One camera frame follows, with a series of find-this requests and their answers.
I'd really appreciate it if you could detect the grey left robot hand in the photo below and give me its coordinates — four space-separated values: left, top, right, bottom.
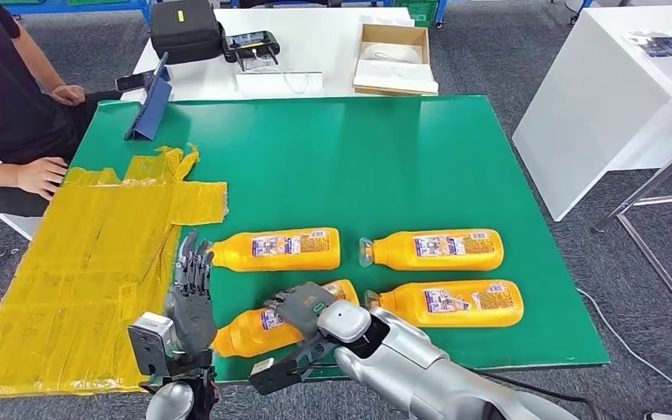
164 229 220 358

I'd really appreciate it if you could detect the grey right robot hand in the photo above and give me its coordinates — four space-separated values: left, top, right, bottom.
262 281 340 340

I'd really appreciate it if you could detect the person's right hand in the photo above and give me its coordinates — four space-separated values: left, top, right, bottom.
16 157 71 202

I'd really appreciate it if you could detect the person's left hand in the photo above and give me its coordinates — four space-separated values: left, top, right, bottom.
50 84 87 108

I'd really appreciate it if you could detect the orange detergent bottle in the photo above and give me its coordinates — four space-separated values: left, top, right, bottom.
363 279 526 329
358 227 505 272
211 279 361 359
206 227 342 273

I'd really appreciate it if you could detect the white seat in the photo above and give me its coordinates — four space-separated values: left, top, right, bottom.
0 208 45 242

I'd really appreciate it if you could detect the black smartphone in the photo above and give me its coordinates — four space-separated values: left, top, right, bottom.
115 70 158 93

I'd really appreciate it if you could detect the person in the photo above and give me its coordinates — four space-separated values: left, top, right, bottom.
0 0 123 219

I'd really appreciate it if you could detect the tablet in blue case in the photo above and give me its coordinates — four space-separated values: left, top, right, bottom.
124 52 173 142

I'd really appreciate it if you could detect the yellow taped plastic sheet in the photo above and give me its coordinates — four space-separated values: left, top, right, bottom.
0 143 230 401

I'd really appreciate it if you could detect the black carry case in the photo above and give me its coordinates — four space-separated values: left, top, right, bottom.
150 0 224 65

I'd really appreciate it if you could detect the green table mat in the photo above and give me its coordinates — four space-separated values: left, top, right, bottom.
69 95 611 384

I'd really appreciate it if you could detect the black remote controller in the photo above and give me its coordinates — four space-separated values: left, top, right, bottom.
221 30 282 72

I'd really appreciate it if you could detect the clear acrylic stand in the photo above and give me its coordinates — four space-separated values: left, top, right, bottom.
234 70 325 94

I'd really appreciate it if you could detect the white foam sheet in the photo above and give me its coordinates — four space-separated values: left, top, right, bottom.
353 59 440 94

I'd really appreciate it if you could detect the white table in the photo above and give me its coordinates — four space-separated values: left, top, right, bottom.
120 6 418 102

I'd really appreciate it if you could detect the white round pouch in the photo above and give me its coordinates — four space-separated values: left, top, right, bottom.
360 42 423 64

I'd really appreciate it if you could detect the cardboard box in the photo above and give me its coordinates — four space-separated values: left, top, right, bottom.
352 23 440 97

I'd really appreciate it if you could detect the green plastic crate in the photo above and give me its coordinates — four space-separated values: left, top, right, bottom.
392 0 440 29

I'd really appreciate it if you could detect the white desk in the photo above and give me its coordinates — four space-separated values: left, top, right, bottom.
511 4 672 222

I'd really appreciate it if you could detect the printed leaflet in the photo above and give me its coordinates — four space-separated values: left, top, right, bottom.
622 30 672 82

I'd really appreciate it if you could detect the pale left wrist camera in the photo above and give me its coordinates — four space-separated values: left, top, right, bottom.
127 311 176 378

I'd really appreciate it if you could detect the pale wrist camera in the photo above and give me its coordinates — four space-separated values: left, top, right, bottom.
248 339 340 397
127 311 176 378

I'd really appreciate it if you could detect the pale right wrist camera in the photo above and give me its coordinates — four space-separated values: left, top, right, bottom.
248 339 340 397

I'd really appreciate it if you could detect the white charging cable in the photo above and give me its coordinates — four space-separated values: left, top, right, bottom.
251 51 312 95

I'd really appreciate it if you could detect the grey floor cable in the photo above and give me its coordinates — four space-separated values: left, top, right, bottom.
576 288 672 390

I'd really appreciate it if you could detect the metal desk frame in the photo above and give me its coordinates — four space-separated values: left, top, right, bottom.
593 129 672 340

